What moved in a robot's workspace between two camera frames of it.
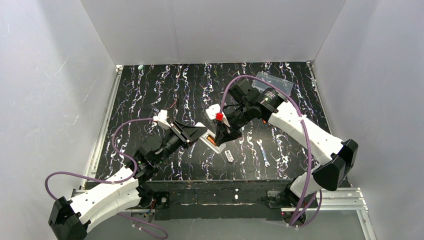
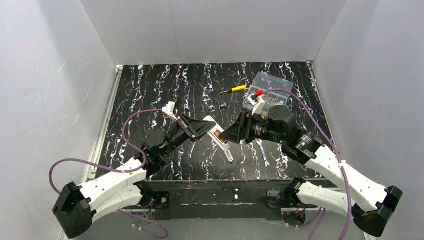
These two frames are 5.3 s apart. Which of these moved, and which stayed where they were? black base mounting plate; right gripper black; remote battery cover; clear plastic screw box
Moved: right gripper black
Stayed: clear plastic screw box; black base mounting plate; remote battery cover
